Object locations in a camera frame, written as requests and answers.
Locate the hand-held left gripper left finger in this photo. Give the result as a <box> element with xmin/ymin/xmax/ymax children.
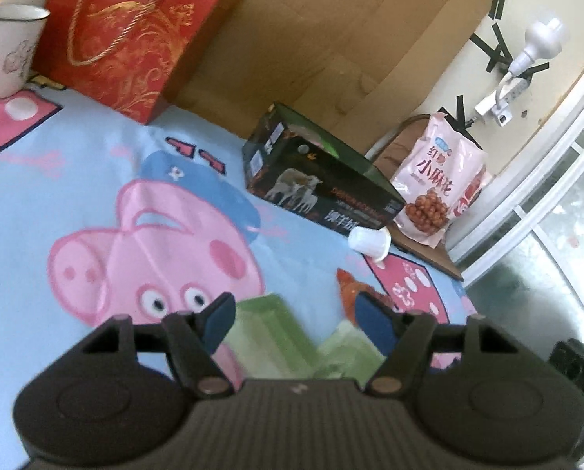
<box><xmin>81</xmin><ymin>292</ymin><xmax>237</xmax><ymax>398</ymax></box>

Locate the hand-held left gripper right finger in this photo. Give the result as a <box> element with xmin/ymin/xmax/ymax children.
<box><xmin>355</xmin><ymin>291</ymin><xmax>525</xmax><ymax>398</ymax></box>

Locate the red snack packet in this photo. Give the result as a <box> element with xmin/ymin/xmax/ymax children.
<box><xmin>336</xmin><ymin>268</ymin><xmax>395</xmax><ymax>326</ymax></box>

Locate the light green snack packet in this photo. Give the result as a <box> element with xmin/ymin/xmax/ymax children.
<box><xmin>214</xmin><ymin>294</ymin><xmax>395</xmax><ymax>383</ymax></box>

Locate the jelly cup with yellow lid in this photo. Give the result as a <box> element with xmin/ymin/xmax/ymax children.
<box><xmin>348</xmin><ymin>228</ymin><xmax>392</xmax><ymax>261</ymax></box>

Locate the black printed storage box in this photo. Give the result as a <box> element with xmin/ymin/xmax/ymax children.
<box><xmin>242</xmin><ymin>103</ymin><xmax>406</xmax><ymax>231</ymax></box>

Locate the brown seat cushion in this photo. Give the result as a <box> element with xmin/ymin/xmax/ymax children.
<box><xmin>365</xmin><ymin>114</ymin><xmax>493</xmax><ymax>282</ymax></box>

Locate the large pink snack bag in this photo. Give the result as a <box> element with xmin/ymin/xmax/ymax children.
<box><xmin>391</xmin><ymin>112</ymin><xmax>489</xmax><ymax>249</ymax></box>

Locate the printed blanket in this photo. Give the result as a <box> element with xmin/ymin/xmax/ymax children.
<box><xmin>0</xmin><ymin>85</ymin><xmax>479</xmax><ymax>451</ymax></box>

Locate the wooden headboard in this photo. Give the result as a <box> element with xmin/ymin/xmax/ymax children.
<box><xmin>169</xmin><ymin>0</ymin><xmax>499</xmax><ymax>157</ymax></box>

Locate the red gift bag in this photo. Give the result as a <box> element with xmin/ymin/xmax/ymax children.
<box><xmin>31</xmin><ymin>0</ymin><xmax>246</xmax><ymax>125</ymax></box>

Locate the white light bulb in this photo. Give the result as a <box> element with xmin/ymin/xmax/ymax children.
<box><xmin>508</xmin><ymin>17</ymin><xmax>564</xmax><ymax>76</ymax></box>

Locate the white enamel mug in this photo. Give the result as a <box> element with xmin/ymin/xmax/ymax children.
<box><xmin>0</xmin><ymin>4</ymin><xmax>52</xmax><ymax>101</ymax></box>

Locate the white window frame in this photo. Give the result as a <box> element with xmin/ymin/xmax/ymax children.
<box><xmin>444</xmin><ymin>49</ymin><xmax>584</xmax><ymax>275</ymax></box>

